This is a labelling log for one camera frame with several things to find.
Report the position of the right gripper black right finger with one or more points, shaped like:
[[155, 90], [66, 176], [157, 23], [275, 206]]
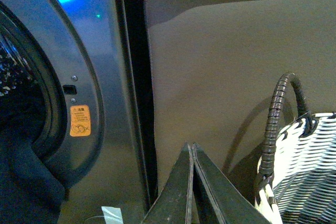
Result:
[[217, 199]]

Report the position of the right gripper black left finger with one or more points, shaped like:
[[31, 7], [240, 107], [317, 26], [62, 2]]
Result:
[[174, 203]]

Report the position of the dark blue garment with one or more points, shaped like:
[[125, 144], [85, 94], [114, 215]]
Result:
[[29, 191]]

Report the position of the grey front-load washing machine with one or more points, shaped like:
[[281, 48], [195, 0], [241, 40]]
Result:
[[79, 53]]

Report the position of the steel washing machine drum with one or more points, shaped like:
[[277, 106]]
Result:
[[15, 70]]

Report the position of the white tape piece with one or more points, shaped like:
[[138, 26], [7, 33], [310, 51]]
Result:
[[112, 215]]

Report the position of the black white woven basket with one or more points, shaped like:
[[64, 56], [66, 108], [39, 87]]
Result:
[[295, 181]]

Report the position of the orange warning sticker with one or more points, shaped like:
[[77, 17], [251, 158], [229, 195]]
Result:
[[80, 121]]

